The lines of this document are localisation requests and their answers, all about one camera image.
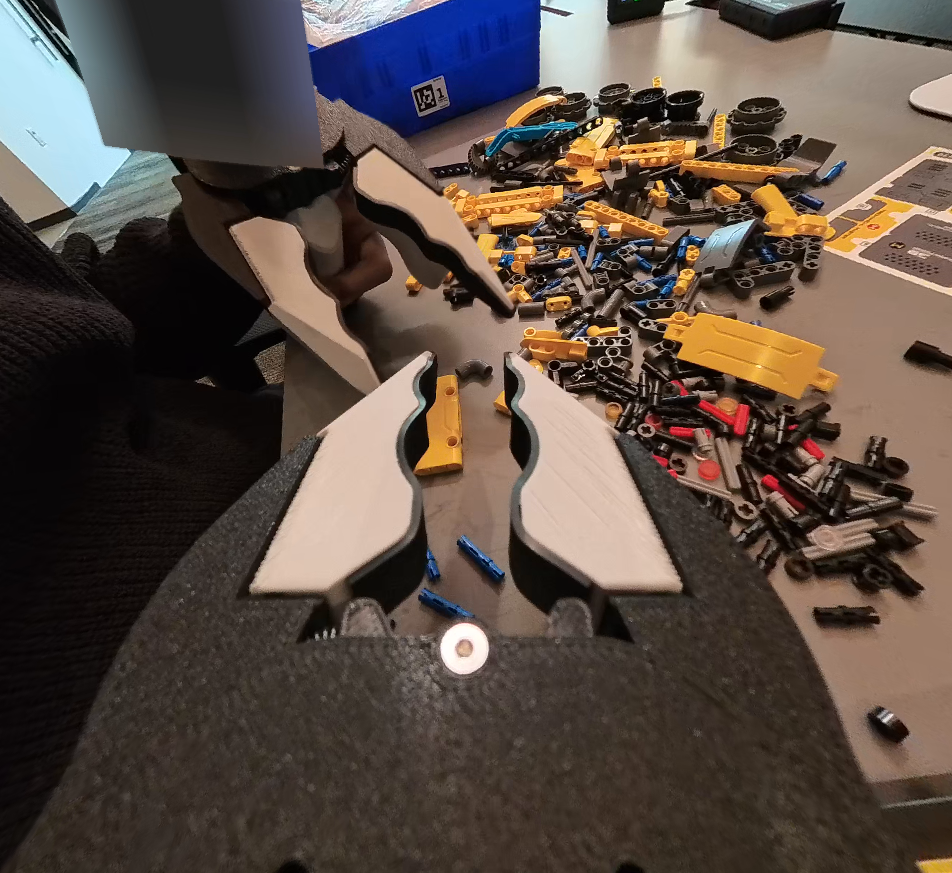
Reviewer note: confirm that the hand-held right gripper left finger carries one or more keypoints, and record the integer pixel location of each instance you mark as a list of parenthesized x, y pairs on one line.
[(342, 508)]

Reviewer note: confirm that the small yellow toy piece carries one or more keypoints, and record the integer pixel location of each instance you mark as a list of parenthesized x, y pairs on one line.
[(503, 404)]

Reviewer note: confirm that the blue connector pin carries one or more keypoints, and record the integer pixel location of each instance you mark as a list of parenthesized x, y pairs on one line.
[(432, 566), (445, 603), (480, 557)]

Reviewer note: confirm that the black toy bush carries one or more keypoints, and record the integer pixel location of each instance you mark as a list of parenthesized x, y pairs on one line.
[(889, 724)]

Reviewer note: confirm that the person's left forearm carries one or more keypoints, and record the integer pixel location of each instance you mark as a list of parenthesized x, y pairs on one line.
[(171, 293)]

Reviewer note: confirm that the pile of toy building parts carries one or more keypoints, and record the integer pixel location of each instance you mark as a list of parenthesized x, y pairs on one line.
[(625, 220)]

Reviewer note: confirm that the sticker sheet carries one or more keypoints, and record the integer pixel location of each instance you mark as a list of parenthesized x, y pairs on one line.
[(907, 241)]

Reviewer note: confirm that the yellow toy beam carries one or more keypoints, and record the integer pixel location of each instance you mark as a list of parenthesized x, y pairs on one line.
[(444, 427)]

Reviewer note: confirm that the black connector pin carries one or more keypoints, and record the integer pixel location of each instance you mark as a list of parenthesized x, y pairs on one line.
[(930, 355), (846, 616)]

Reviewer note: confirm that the black flat box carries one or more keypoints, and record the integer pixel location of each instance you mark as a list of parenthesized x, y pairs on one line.
[(773, 7)]

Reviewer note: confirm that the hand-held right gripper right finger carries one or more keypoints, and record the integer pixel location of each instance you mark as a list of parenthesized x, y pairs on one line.
[(587, 508)]

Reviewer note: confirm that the person's left hand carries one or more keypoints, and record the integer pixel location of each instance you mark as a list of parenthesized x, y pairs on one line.
[(364, 267)]

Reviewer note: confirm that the grey toy elbow piece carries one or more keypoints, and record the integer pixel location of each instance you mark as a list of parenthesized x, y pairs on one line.
[(470, 367)]

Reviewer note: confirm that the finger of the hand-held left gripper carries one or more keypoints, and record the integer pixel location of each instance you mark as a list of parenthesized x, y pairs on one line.
[(424, 207), (297, 300)]

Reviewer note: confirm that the blue plastic bin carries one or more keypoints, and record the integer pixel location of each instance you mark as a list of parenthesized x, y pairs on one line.
[(446, 62)]

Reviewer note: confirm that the white book stand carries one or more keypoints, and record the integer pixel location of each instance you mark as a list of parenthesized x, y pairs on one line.
[(935, 98)]

